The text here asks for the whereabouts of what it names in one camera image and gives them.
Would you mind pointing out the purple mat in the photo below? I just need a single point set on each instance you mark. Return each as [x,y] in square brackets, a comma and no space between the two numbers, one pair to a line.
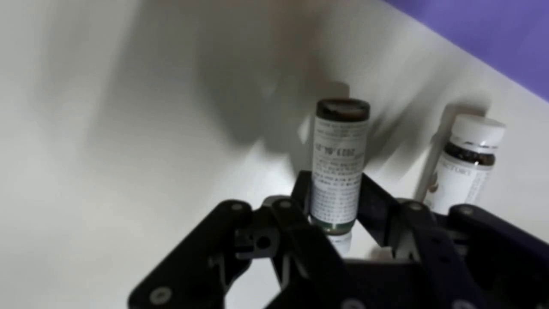
[503,35]

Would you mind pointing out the white labelled bottle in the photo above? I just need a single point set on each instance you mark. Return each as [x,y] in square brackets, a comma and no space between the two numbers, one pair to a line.
[340,165]
[457,177]

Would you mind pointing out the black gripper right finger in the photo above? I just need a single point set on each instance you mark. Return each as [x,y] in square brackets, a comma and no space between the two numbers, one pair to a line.
[486,258]

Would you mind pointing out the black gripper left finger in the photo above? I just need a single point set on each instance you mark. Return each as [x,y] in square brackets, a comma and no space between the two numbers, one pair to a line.
[199,258]

